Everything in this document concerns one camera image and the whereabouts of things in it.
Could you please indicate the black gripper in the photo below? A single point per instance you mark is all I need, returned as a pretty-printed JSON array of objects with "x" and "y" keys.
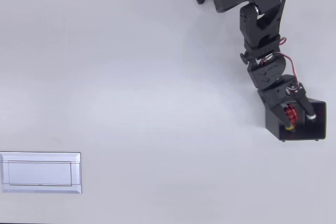
[{"x": 275, "y": 97}]

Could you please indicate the black plastic box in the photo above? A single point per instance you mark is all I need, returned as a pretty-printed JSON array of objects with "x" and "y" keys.
[{"x": 273, "y": 127}]

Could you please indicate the clear rectangular plastic tray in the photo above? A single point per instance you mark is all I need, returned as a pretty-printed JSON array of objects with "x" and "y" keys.
[{"x": 39, "y": 172}]

